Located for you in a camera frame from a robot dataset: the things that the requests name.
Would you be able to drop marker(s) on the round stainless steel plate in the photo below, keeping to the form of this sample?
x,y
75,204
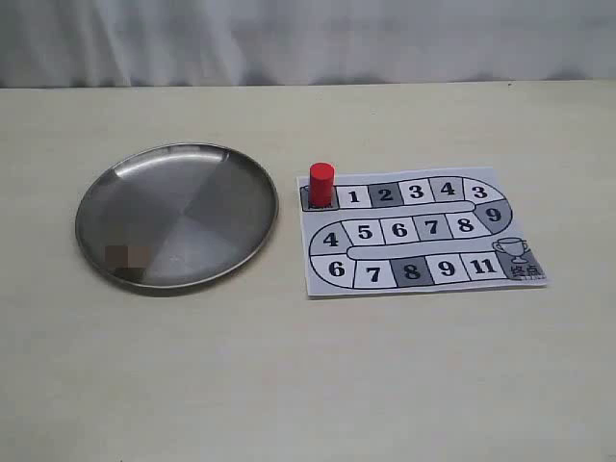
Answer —
x,y
175,217

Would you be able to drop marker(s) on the white curtain backdrop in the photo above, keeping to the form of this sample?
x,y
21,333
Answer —
x,y
64,44

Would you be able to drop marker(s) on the red cylinder game piece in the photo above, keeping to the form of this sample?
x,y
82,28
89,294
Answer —
x,y
321,180

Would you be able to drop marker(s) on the printed paper game board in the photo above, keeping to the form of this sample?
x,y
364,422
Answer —
x,y
416,231

